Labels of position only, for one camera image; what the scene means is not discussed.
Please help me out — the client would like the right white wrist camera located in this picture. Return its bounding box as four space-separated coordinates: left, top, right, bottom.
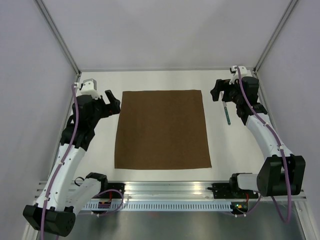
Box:
229 65 248 85

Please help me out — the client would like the aluminium mounting rail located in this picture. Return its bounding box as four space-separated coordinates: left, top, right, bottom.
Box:
33 181 307 202

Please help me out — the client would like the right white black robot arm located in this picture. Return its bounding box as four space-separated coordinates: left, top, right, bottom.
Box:
210 76 306 198

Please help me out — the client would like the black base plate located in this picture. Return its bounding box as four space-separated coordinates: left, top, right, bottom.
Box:
106 182 125 200
206 182 259 200

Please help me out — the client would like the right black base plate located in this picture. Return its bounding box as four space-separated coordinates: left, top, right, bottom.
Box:
206 182 259 200

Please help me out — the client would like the right aluminium frame post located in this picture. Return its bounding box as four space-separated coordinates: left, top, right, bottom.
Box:
252 0 300 75

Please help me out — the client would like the white slotted cable duct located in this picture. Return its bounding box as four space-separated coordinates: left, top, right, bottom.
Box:
82 201 232 212

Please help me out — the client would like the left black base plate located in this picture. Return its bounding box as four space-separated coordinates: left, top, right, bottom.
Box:
106 182 125 200

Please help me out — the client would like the aluminium frame post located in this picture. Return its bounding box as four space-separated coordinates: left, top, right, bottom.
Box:
33 0 81 77
252 0 300 75

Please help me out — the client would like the brown cloth napkin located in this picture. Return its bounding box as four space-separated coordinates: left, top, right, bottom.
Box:
114 89 212 170

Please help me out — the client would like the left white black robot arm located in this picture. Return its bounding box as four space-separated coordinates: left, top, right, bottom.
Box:
22 90 123 240

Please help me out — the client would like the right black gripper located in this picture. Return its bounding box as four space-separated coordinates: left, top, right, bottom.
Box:
210 79 244 105

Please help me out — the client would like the green handled knife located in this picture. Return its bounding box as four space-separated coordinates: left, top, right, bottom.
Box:
222 101 231 126

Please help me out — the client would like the left aluminium frame post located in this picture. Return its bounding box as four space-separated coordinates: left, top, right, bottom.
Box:
33 0 81 77

